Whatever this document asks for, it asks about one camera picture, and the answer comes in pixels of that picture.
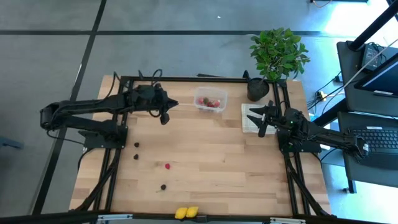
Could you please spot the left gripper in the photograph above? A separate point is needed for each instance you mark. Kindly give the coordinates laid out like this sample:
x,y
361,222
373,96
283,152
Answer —
x,y
149,98

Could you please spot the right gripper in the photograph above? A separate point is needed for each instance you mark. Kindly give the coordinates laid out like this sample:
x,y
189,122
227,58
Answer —
x,y
278,118

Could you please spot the pink raspberry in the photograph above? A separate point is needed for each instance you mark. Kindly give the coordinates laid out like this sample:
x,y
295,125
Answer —
x,y
216,103

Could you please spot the clear plastic tupperware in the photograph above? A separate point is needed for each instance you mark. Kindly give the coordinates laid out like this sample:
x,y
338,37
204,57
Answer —
x,y
211,91

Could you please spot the red strawberry with green top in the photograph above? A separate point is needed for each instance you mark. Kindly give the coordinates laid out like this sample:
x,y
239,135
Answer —
x,y
167,166

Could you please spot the dark red cherry with stem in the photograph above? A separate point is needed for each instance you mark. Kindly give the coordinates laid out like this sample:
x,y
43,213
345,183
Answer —
x,y
163,187

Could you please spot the yellow lemon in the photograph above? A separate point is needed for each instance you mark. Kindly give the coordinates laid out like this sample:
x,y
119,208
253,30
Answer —
x,y
181,212
192,211

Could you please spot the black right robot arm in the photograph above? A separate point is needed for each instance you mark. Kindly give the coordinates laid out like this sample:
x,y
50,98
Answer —
x,y
329,137

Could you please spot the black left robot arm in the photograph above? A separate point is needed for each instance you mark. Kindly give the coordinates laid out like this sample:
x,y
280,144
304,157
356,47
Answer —
x,y
77,107

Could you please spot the checked white cloth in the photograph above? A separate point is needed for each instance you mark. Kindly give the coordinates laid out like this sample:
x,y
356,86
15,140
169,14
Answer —
x,y
248,124

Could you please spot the green plant in black pot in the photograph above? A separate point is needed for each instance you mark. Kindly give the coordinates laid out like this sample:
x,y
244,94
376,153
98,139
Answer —
x,y
276,53

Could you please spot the yellow plug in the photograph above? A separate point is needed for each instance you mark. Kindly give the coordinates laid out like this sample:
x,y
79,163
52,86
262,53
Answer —
x,y
321,95

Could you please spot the white box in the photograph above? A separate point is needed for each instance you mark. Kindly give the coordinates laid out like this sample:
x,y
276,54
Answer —
x,y
325,147

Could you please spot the black desk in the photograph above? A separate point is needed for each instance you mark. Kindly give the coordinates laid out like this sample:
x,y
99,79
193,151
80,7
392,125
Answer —
x,y
346,87

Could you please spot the black laptop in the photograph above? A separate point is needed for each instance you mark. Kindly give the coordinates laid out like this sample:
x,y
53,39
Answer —
x,y
382,140

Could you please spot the black power adapter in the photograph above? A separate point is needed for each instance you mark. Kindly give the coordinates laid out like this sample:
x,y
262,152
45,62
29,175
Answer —
x,y
371,54

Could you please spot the black monitor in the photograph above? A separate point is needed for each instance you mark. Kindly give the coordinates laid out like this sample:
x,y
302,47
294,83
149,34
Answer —
x,y
385,81

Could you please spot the thin white rod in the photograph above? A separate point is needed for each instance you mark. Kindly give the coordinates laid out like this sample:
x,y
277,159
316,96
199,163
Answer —
x,y
380,54

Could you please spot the black pole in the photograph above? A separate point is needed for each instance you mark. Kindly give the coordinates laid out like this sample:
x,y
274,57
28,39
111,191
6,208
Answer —
x,y
373,26

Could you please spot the grey floor object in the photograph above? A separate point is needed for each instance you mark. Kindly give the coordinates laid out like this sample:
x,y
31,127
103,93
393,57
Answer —
x,y
11,143

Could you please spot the black gantry beam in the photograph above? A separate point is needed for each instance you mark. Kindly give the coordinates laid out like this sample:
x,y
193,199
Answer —
x,y
46,217

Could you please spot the silver metal bracket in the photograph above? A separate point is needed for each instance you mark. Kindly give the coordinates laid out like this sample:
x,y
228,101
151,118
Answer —
x,y
287,221
115,217

